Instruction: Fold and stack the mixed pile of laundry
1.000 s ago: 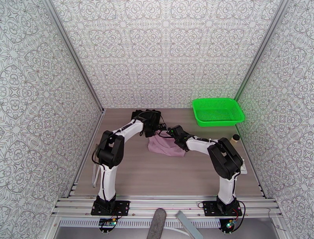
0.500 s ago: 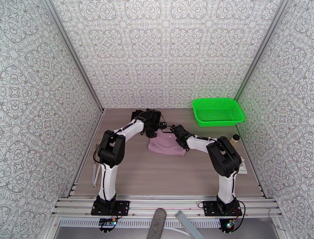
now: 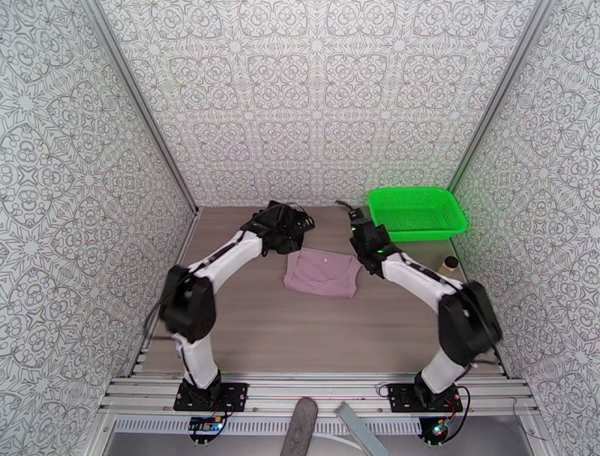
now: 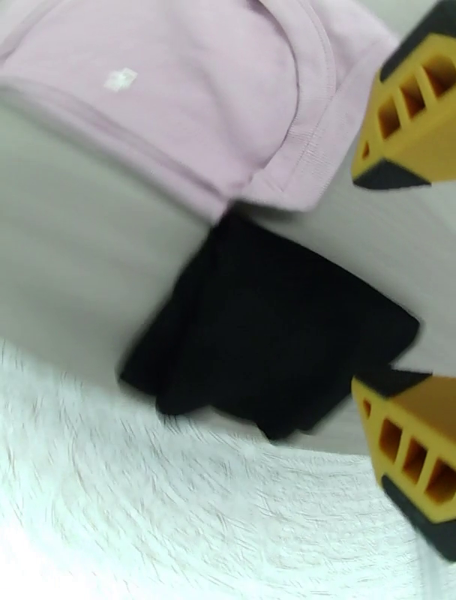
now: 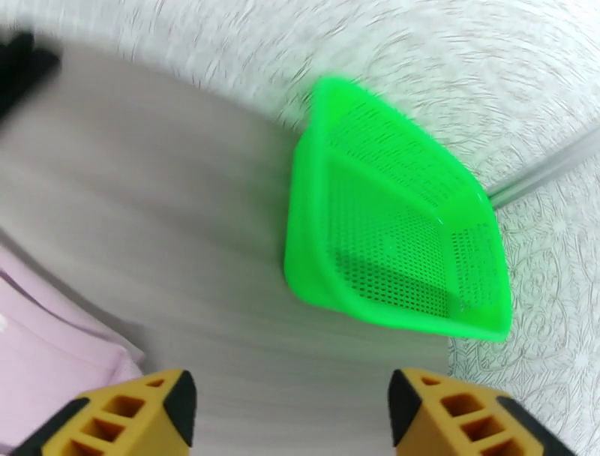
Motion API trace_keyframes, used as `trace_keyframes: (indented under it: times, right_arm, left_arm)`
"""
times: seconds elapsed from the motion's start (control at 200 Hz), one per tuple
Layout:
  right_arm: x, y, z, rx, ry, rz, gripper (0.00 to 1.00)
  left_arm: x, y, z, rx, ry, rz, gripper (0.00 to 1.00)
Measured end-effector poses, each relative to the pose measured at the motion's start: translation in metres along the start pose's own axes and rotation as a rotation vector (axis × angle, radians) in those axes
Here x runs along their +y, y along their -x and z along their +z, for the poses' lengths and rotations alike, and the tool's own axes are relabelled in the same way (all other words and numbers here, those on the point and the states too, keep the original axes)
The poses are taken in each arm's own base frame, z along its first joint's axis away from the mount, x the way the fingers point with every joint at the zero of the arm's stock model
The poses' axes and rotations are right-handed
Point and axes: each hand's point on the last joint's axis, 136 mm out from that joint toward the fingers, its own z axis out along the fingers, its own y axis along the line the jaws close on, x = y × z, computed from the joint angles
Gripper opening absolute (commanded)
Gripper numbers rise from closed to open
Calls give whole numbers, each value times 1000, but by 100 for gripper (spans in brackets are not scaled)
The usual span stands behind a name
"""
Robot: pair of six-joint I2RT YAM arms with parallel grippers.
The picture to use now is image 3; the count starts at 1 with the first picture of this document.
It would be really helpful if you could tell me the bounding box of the black garment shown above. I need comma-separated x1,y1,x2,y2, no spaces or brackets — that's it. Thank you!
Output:
262,205,311,256

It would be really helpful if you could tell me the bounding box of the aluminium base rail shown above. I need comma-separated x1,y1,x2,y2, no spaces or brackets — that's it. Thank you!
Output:
98,372,538,419

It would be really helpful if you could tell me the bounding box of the small green circuit board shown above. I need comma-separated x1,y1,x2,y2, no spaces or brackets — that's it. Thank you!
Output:
427,418,455,442
188,415,224,436

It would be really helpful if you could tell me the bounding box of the aluminium side rail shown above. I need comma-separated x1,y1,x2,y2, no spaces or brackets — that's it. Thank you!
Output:
126,208,203,378

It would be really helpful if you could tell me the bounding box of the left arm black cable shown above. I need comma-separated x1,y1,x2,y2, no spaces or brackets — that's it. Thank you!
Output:
144,201,311,390

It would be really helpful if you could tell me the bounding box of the aluminium corner post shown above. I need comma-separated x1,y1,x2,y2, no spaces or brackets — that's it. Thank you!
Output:
447,0,557,194
82,0,203,218

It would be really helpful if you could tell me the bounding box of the flat grey metal strip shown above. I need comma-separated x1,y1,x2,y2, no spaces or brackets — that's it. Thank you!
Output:
334,401,390,456

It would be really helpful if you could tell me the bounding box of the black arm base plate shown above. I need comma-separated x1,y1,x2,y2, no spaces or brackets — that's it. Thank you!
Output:
388,383,464,413
173,382,250,413

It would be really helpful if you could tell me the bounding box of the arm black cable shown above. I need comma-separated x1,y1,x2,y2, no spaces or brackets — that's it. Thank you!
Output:
334,200,505,371
144,201,311,390

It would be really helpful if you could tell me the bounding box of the mauve pink garment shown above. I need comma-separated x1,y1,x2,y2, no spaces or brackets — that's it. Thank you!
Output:
283,248,363,299

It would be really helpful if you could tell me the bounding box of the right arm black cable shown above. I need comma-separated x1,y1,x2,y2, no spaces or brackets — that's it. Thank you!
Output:
334,200,505,371

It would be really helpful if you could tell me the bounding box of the green plastic perforated basket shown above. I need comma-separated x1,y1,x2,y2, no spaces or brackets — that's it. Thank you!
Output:
366,186,470,243

